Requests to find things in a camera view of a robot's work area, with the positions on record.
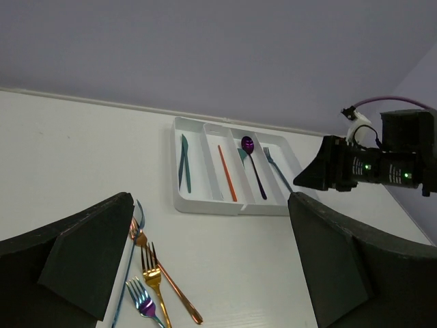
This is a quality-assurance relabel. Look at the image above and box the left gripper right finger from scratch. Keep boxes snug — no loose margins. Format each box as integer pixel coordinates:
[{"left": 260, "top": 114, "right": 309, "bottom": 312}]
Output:
[{"left": 288, "top": 192, "right": 436, "bottom": 327}]

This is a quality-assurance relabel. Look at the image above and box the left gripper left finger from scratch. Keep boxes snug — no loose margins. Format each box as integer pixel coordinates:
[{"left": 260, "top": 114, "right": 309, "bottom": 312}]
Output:
[{"left": 1, "top": 192, "right": 134, "bottom": 327}]

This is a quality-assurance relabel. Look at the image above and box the orange chopstick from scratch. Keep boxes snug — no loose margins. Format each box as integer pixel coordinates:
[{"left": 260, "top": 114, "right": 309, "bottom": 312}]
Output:
[{"left": 218, "top": 145, "right": 238, "bottom": 202}]

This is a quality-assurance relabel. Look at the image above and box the purple metal spoon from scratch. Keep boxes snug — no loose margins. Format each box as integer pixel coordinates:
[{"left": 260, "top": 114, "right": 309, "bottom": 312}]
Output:
[{"left": 241, "top": 136, "right": 267, "bottom": 200}]

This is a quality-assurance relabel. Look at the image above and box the teal plastic knife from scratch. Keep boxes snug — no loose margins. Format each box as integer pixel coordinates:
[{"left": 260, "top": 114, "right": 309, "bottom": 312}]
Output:
[{"left": 182, "top": 134, "right": 192, "bottom": 193}]

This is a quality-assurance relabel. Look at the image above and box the rose gold fork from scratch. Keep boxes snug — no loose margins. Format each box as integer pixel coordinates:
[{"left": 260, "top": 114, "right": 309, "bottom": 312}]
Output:
[{"left": 130, "top": 217, "right": 203, "bottom": 325}]

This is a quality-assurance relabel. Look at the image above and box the white cutlery tray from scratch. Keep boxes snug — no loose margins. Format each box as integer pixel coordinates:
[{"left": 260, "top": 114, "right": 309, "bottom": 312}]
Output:
[{"left": 170, "top": 117, "right": 318, "bottom": 216}]

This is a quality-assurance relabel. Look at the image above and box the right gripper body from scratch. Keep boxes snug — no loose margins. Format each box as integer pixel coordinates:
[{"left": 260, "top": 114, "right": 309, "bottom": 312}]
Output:
[{"left": 336, "top": 109, "right": 436, "bottom": 197}]

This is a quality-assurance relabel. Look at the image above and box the blue plastic fork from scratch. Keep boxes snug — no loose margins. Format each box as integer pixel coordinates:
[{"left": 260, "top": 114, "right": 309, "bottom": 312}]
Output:
[{"left": 111, "top": 200, "right": 145, "bottom": 328}]

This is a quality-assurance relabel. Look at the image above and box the gold ornate fork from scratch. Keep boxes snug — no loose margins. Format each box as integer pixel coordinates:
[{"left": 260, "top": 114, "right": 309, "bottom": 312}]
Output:
[{"left": 141, "top": 243, "right": 172, "bottom": 328}]

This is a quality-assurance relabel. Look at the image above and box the teal plastic spoon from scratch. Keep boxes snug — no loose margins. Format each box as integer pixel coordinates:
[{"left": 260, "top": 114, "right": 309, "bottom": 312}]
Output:
[{"left": 237, "top": 148, "right": 247, "bottom": 165}]

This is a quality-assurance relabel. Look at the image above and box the dark blue plastic knife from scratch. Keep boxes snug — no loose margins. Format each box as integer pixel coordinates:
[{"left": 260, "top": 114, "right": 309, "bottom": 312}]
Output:
[{"left": 178, "top": 150, "right": 185, "bottom": 189}]

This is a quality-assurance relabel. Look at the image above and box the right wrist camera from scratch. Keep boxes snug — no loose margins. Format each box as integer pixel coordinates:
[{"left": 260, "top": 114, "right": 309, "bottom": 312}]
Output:
[{"left": 341, "top": 106, "right": 372, "bottom": 146}]

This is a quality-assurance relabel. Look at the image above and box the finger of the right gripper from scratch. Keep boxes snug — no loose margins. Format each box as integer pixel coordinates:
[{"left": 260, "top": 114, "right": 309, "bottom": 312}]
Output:
[{"left": 293, "top": 135, "right": 341, "bottom": 191}]

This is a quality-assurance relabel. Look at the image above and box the dark blue metal fork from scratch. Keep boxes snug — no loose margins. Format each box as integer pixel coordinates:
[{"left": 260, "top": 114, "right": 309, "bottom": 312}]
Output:
[{"left": 263, "top": 147, "right": 293, "bottom": 193}]

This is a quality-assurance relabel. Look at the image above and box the iridescent rainbow fork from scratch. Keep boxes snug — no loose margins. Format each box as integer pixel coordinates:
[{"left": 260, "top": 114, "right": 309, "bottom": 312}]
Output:
[{"left": 126, "top": 277, "right": 165, "bottom": 328}]

